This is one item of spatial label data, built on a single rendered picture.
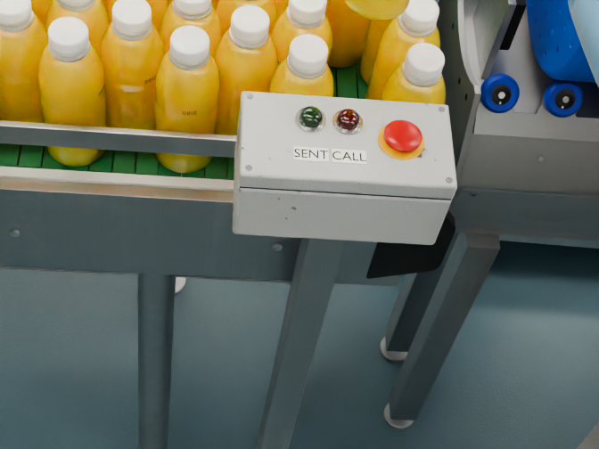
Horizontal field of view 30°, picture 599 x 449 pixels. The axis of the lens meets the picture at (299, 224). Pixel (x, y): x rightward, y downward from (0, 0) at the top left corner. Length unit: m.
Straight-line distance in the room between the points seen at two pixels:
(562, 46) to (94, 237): 0.57
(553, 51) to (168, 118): 0.44
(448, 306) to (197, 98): 0.71
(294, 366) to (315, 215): 0.38
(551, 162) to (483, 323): 0.93
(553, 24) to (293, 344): 0.48
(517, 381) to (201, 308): 0.63
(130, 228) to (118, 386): 0.86
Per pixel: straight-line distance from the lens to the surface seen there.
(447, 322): 1.76
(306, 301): 1.25
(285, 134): 1.03
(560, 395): 2.24
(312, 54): 1.13
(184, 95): 1.14
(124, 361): 2.13
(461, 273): 1.64
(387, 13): 1.10
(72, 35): 1.13
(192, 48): 1.12
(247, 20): 1.15
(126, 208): 1.25
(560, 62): 1.27
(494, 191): 1.40
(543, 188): 1.40
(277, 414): 1.53
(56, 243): 1.33
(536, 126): 1.34
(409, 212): 1.06
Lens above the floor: 1.91
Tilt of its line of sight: 56 degrees down
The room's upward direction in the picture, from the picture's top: 12 degrees clockwise
